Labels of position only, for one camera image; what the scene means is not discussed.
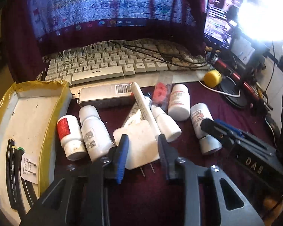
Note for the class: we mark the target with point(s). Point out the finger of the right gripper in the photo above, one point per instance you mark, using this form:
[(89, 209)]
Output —
[(226, 125), (217, 131)]

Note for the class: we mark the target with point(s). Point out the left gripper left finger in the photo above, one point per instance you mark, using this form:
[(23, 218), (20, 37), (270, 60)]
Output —
[(79, 197)]

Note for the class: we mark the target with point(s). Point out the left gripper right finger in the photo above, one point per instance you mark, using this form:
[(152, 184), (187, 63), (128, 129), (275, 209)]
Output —
[(211, 197)]

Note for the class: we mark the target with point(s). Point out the white charger adapter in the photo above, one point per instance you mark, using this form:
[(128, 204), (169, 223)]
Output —
[(143, 148)]

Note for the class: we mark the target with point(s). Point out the small white dropper bottle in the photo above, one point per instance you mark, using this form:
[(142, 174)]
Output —
[(166, 124)]

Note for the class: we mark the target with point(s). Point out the white bottle labelled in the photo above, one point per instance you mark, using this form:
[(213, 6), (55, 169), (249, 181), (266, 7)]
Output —
[(179, 103)]

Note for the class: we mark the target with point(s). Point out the red item plastic packet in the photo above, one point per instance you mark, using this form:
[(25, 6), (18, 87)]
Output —
[(162, 90)]

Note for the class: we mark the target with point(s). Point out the red label white bottle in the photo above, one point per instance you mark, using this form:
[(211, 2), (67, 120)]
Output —
[(71, 138)]

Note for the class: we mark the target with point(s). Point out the white paper tube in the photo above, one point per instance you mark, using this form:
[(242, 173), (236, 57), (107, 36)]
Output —
[(145, 109)]

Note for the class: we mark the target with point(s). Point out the silver red carton box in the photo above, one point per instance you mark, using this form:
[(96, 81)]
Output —
[(106, 96)]

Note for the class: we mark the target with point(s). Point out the black microphone stand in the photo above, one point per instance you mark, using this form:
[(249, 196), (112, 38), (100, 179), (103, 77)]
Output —
[(238, 66)]

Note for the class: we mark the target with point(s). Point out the yellow round cap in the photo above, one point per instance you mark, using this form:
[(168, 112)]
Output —
[(212, 78)]

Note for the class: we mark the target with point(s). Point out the small white plug adapter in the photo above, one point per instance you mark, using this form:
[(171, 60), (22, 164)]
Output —
[(29, 168)]

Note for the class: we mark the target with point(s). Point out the maroon table cloth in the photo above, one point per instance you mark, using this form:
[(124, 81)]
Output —
[(156, 201)]

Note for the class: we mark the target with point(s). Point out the black pen in box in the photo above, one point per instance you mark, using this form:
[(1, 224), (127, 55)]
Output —
[(12, 178)]

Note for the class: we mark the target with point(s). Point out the red microphone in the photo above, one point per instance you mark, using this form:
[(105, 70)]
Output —
[(239, 90)]

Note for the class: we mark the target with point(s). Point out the yellow taped white box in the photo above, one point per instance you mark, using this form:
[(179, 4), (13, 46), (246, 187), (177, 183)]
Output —
[(29, 112)]

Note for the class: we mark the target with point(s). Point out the white computer keyboard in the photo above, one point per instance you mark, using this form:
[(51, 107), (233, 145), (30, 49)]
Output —
[(118, 58)]

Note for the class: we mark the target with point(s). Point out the maroon cloth over monitor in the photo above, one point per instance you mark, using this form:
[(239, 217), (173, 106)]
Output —
[(33, 29)]

